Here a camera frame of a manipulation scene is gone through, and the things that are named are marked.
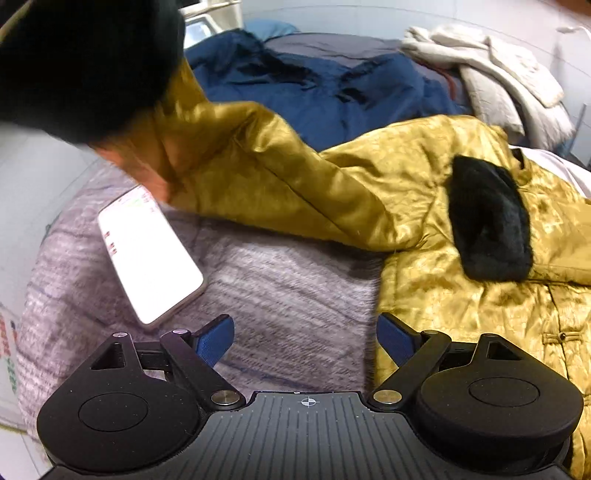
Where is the smartphone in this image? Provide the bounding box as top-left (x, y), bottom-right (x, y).
top-left (97, 184), bottom-right (206, 327)

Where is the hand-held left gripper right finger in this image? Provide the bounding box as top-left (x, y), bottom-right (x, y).
top-left (367, 311), bottom-right (532, 409)

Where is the white printed sheet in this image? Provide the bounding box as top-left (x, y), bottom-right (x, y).
top-left (0, 300), bottom-right (25, 409)

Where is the blue pillow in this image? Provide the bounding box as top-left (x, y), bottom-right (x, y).
top-left (242, 18), bottom-right (302, 41)

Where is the gold satin jacket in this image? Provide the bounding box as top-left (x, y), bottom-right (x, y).
top-left (0, 0), bottom-right (591, 480)

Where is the grey duvet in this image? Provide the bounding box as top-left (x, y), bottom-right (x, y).
top-left (261, 31), bottom-right (474, 116)

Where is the beige quilted coat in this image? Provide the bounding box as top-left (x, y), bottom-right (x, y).
top-left (459, 64), bottom-right (576, 149)

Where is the navy blue jacket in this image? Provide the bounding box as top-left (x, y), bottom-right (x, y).
top-left (185, 30), bottom-right (472, 152)

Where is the cream quilted coat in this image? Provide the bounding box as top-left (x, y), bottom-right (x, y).
top-left (401, 24), bottom-right (565, 108)

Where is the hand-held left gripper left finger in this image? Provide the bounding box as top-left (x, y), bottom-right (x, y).
top-left (90, 314), bottom-right (245, 409)

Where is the white bed rail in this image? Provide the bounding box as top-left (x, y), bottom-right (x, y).
top-left (178, 0), bottom-right (244, 48)

